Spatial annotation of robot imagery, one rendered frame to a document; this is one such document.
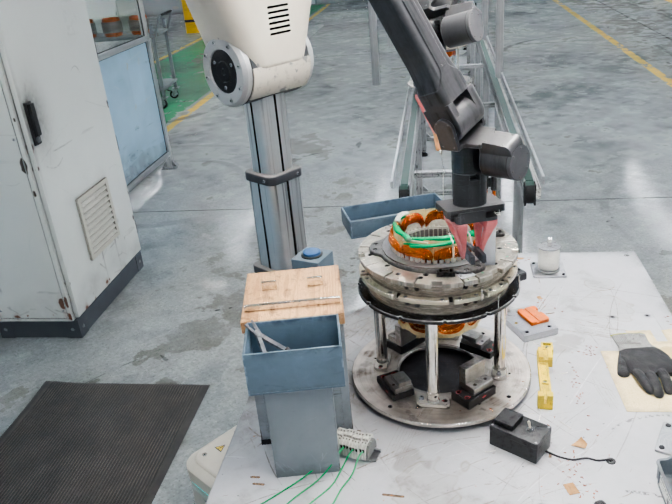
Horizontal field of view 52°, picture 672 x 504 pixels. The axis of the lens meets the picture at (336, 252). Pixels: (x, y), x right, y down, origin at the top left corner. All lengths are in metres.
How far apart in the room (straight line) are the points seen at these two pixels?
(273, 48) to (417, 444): 0.88
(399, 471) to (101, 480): 1.54
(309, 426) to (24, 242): 2.38
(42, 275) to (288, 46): 2.18
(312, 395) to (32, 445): 1.87
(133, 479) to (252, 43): 1.65
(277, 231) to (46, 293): 2.00
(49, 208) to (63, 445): 1.06
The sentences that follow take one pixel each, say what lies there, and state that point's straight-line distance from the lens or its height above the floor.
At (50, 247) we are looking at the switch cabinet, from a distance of 3.39.
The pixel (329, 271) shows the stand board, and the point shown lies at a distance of 1.41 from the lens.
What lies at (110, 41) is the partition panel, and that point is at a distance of 5.22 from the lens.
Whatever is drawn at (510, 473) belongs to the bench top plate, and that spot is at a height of 0.78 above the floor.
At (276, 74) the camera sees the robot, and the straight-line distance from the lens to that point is 1.58.
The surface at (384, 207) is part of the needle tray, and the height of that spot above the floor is 1.05.
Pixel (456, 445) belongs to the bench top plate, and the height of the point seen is 0.78.
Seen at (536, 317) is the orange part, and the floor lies 0.81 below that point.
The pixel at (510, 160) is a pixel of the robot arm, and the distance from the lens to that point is 1.09.
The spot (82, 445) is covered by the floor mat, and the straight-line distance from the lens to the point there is 2.87.
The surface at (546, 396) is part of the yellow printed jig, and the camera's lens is 1.51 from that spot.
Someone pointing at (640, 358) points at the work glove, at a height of 0.80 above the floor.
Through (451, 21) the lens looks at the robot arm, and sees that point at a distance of 1.32.
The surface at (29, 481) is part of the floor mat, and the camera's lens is 2.80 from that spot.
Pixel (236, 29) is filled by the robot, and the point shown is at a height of 1.52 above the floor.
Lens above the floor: 1.70
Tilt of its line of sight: 25 degrees down
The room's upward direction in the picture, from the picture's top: 5 degrees counter-clockwise
